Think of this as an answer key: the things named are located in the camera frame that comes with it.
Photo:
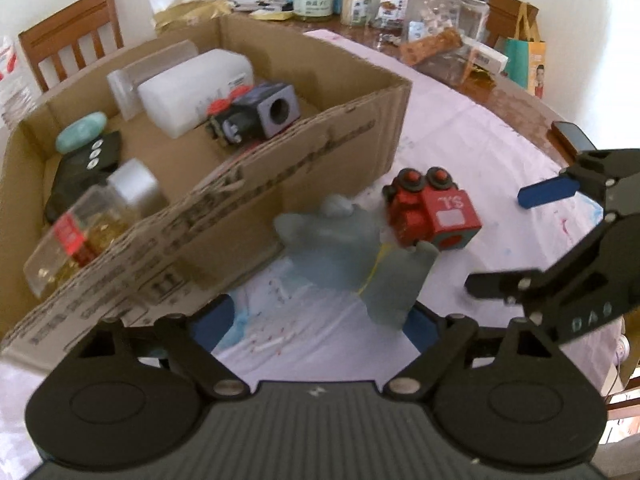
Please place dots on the clear water bottle red label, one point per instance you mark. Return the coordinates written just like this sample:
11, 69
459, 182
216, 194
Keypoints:
12, 85

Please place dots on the gold tissue pack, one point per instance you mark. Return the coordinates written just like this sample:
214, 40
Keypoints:
190, 12

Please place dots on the small glass jar black lid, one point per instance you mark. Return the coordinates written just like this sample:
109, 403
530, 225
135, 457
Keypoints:
312, 5

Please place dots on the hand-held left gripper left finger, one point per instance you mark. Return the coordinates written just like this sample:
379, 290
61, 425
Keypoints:
215, 320

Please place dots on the large clear jar black lid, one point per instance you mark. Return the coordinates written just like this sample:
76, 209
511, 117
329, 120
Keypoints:
445, 15

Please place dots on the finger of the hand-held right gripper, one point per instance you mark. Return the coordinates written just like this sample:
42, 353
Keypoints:
547, 192
505, 285

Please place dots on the small white carton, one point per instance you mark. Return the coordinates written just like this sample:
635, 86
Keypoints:
487, 57

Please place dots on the brown cardboard box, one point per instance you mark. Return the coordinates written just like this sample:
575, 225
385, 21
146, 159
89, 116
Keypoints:
280, 160

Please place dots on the white translucent plastic container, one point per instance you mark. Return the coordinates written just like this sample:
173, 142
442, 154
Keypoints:
185, 90

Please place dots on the red toy train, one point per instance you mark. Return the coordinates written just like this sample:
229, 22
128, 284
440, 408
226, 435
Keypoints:
440, 215

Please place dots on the clear bottle silver cap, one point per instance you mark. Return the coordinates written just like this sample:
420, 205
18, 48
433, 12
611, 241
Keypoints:
95, 215

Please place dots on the teal soap bar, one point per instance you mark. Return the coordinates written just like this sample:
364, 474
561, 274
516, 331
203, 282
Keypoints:
80, 132

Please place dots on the black smartphone brown case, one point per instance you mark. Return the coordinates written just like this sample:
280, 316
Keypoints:
572, 135

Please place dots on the gold foil wrapper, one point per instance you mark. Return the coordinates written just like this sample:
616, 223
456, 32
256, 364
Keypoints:
480, 79

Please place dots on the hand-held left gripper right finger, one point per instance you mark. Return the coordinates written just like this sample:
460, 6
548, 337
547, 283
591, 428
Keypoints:
422, 327

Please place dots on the black remote with white buttons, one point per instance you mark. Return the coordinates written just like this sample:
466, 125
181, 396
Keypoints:
85, 165

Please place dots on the black purple toy train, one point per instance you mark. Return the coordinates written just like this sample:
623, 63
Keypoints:
270, 110

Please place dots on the clear plastic box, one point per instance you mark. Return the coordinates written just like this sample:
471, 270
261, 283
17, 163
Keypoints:
150, 62

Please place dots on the green-lidded white bottle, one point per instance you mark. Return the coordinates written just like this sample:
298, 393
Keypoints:
356, 10

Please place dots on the clear pen holder jar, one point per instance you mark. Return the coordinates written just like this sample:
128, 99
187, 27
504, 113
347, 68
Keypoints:
392, 10

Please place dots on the teal yellow paper bag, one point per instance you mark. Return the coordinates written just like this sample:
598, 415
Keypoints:
525, 65

